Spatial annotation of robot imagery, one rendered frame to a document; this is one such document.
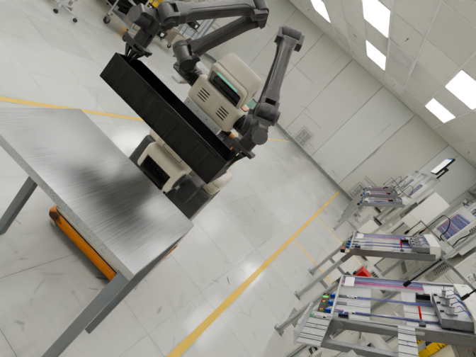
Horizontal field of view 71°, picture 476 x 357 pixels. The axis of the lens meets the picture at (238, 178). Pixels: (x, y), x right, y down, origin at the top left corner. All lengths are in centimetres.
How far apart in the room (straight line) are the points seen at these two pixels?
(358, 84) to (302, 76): 168
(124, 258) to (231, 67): 93
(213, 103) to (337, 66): 954
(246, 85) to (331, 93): 942
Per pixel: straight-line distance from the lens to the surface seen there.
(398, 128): 1070
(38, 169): 117
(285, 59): 135
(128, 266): 106
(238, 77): 154
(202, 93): 163
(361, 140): 1067
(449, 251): 341
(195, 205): 201
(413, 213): 665
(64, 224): 210
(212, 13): 142
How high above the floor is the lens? 150
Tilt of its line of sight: 19 degrees down
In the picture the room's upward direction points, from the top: 44 degrees clockwise
